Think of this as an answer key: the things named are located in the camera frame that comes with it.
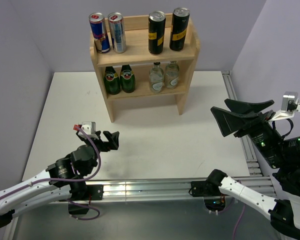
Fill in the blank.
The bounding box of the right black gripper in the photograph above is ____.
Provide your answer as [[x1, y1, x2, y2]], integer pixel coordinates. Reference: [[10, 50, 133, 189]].
[[207, 96, 286, 165]]

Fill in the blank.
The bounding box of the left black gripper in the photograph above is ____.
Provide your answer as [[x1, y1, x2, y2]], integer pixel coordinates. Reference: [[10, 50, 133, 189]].
[[81, 130, 119, 160]]

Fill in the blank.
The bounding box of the clear glass bottle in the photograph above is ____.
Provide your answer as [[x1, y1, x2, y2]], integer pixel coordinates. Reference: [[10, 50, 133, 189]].
[[149, 62, 164, 94], [164, 61, 180, 89]]

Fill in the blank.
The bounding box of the black yellow can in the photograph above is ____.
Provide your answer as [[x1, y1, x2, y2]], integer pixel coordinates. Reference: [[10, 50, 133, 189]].
[[148, 10, 166, 55], [169, 7, 190, 52]]

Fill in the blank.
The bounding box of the blue silver Red Bull can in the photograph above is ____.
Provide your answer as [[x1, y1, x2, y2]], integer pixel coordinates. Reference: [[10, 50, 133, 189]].
[[89, 12, 110, 53]]

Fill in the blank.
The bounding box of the silver light-blue energy can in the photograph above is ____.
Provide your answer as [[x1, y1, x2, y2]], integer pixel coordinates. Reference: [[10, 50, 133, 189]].
[[107, 12, 127, 54]]

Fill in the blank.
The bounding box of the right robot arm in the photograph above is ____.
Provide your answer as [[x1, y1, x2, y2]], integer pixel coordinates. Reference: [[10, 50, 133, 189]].
[[206, 98, 300, 240]]

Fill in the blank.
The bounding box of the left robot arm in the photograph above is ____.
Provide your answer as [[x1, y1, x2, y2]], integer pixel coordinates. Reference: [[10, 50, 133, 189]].
[[0, 124, 120, 228]]

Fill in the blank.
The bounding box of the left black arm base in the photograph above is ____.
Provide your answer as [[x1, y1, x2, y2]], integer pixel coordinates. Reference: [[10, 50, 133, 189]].
[[66, 184, 104, 221]]

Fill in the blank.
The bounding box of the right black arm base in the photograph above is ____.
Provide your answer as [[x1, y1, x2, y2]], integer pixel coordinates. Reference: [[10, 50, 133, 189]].
[[188, 180, 235, 214]]

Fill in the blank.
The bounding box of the left green Perrier bottle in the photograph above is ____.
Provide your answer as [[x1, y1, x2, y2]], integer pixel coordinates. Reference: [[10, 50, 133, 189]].
[[104, 66, 121, 95]]

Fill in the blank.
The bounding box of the green perrier bottle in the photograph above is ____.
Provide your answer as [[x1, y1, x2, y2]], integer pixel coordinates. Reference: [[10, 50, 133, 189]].
[[104, 66, 121, 95], [120, 64, 136, 93]]

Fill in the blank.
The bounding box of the right green Perrier bottle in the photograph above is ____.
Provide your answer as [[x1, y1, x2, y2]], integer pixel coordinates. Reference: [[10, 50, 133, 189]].
[[120, 64, 136, 93]]

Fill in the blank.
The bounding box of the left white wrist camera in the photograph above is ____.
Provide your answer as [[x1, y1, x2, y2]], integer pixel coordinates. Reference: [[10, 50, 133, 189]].
[[73, 121, 96, 138]]

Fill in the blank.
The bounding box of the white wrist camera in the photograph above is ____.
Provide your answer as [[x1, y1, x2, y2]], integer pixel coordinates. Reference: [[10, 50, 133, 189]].
[[269, 91, 300, 122], [73, 121, 96, 138]]

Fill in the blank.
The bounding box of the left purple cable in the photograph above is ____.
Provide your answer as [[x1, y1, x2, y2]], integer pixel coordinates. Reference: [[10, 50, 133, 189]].
[[0, 131, 102, 221]]

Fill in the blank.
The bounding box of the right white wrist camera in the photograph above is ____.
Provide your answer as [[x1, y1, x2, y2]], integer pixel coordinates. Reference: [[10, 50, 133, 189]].
[[269, 91, 300, 122]]

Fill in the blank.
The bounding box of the aluminium mounting rail frame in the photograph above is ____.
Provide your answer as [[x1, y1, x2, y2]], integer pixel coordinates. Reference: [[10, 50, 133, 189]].
[[4, 70, 291, 240]]

